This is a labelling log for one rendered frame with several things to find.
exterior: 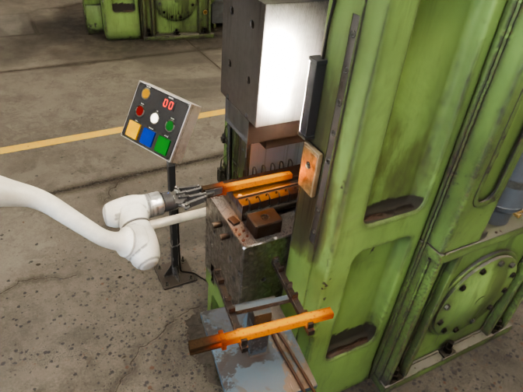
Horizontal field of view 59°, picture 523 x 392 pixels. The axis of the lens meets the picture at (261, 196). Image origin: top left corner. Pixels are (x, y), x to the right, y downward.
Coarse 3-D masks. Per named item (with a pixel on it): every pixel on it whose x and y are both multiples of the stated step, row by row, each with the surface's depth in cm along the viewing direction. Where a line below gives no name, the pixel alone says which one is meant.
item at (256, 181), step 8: (264, 176) 190; (272, 176) 191; (280, 176) 192; (288, 176) 193; (216, 184) 180; (224, 184) 182; (232, 184) 183; (240, 184) 184; (248, 184) 186; (256, 184) 188; (224, 192) 181
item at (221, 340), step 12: (312, 312) 142; (324, 312) 143; (264, 324) 137; (276, 324) 137; (288, 324) 138; (300, 324) 140; (216, 336) 132; (228, 336) 133; (240, 336) 133; (252, 336) 135; (192, 348) 128; (204, 348) 131; (216, 348) 132
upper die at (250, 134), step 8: (232, 104) 169; (232, 112) 171; (232, 120) 173; (240, 120) 166; (240, 128) 167; (248, 128) 162; (256, 128) 163; (264, 128) 165; (272, 128) 167; (280, 128) 168; (288, 128) 170; (296, 128) 172; (240, 136) 169; (248, 136) 164; (256, 136) 165; (264, 136) 167; (272, 136) 169; (280, 136) 170; (288, 136) 172; (248, 144) 166
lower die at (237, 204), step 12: (288, 168) 209; (228, 180) 197; (228, 192) 193; (264, 192) 190; (288, 192) 192; (240, 204) 183; (252, 204) 184; (264, 204) 187; (276, 204) 191; (240, 216) 186
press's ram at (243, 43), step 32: (224, 0) 156; (256, 0) 137; (288, 0) 138; (320, 0) 141; (224, 32) 162; (256, 32) 141; (288, 32) 141; (320, 32) 146; (224, 64) 168; (256, 64) 146; (288, 64) 148; (256, 96) 150; (288, 96) 155
